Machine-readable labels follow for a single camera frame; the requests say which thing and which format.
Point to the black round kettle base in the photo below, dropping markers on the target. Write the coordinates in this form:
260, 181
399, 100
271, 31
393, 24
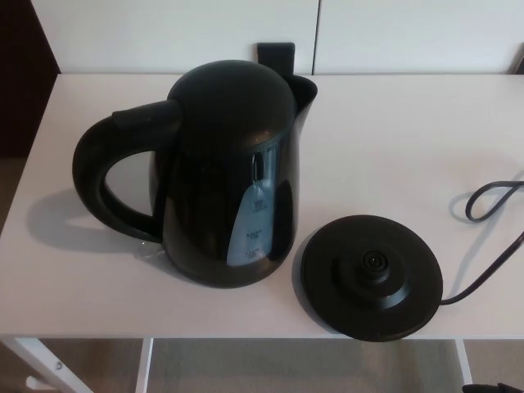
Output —
368, 282

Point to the white table frame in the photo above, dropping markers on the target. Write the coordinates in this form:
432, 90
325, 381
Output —
37, 360

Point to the black electric kettle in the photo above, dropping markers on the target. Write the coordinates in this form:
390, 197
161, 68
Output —
229, 172

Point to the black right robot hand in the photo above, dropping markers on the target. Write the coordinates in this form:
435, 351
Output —
493, 389

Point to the dark brown door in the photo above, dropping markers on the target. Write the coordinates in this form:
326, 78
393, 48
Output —
18, 82

